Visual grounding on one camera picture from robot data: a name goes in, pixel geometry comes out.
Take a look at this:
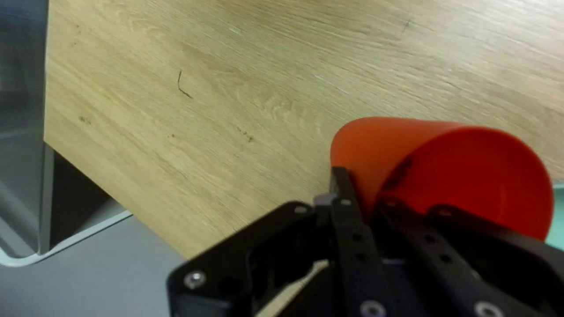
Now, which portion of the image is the light green bowl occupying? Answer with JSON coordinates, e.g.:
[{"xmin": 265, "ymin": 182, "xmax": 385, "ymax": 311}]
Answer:
[{"xmin": 544, "ymin": 182, "xmax": 564, "ymax": 252}]

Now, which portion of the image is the grey metal frame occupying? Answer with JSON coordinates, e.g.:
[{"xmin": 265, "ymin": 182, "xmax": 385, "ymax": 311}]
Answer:
[{"xmin": 0, "ymin": 0, "xmax": 135, "ymax": 270}]

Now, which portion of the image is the orange plastic cup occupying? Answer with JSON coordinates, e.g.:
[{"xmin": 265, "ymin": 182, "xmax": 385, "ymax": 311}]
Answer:
[{"xmin": 329, "ymin": 115, "xmax": 556, "ymax": 244}]

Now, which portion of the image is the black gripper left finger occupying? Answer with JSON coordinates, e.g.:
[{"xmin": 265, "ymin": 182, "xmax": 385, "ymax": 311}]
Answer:
[{"xmin": 166, "ymin": 166, "xmax": 403, "ymax": 317}]

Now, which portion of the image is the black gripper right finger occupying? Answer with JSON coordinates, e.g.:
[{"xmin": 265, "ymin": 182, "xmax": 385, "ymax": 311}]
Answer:
[{"xmin": 376, "ymin": 200, "xmax": 564, "ymax": 317}]

